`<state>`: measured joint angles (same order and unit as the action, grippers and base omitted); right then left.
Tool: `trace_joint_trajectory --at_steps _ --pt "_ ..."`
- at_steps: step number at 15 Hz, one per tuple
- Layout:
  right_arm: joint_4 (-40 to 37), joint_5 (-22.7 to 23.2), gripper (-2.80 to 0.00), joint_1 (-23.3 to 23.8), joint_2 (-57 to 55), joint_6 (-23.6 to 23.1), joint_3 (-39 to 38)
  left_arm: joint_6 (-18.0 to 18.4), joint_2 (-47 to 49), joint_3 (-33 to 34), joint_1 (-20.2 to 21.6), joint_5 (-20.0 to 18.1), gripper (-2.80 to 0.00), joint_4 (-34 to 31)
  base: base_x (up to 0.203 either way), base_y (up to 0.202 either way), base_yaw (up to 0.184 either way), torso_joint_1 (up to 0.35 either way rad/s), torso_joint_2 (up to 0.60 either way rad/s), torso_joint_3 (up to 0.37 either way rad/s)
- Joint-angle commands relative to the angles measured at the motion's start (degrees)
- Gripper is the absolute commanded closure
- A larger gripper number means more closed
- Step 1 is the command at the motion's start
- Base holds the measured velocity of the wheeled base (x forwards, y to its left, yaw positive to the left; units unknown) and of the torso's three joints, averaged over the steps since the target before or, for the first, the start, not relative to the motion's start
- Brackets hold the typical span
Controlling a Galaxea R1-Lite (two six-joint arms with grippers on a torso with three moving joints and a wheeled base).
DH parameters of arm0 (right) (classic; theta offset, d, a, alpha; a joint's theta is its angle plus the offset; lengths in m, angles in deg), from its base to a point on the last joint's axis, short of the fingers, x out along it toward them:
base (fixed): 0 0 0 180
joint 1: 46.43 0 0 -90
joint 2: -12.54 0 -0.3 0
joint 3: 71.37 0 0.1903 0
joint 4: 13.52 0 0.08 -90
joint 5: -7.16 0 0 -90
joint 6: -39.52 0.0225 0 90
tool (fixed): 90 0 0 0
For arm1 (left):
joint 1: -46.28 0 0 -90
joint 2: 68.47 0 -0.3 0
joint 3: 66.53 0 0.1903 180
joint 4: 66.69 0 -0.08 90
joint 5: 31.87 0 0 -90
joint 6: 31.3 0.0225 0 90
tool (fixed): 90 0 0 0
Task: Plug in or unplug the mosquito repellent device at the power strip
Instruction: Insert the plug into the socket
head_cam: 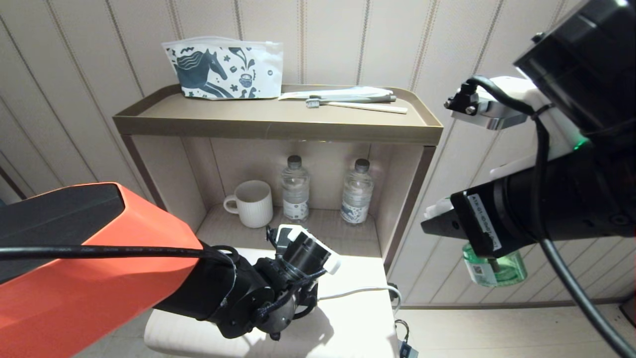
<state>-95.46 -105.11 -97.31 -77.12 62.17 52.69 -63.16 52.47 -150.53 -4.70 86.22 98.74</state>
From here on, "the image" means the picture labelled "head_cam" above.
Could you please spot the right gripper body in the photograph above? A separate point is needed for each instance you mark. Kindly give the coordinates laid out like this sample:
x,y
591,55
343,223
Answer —
x,y
516,209

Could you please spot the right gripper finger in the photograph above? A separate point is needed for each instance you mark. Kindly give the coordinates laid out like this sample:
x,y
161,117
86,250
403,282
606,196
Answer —
x,y
444,224
438,208

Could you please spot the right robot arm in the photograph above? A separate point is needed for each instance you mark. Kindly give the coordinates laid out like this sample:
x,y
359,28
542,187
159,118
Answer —
x,y
596,59

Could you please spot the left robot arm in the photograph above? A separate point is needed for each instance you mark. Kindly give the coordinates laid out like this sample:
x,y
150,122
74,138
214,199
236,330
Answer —
x,y
74,278

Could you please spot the green mosquito repellent device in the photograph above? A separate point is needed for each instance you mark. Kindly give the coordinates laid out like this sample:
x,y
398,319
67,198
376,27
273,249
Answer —
x,y
502,273

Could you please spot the clear plastic water bottle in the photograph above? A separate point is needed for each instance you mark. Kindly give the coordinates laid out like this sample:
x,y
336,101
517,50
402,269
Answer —
x,y
357,196
295,191

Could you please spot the white toothbrush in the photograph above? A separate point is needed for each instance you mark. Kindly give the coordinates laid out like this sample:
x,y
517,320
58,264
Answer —
x,y
367,106

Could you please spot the white cushioned stool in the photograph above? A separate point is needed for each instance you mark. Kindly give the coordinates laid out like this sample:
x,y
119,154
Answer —
x,y
357,328

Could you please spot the brown open shelf unit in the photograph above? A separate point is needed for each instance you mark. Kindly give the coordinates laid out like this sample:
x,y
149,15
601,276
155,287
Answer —
x,y
278,124

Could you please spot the white ribbed mug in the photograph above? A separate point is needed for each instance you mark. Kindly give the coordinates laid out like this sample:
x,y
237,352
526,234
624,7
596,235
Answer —
x,y
254,204

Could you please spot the white pouch with horse print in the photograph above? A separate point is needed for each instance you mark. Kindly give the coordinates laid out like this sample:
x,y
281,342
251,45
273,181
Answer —
x,y
223,69

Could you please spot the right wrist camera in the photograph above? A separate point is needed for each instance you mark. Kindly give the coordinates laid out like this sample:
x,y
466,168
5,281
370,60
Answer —
x,y
516,92

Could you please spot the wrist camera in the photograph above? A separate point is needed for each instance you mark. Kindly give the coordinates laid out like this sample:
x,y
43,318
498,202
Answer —
x,y
516,92
290,232

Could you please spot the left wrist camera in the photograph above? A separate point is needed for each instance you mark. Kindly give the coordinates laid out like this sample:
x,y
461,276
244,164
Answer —
x,y
290,232

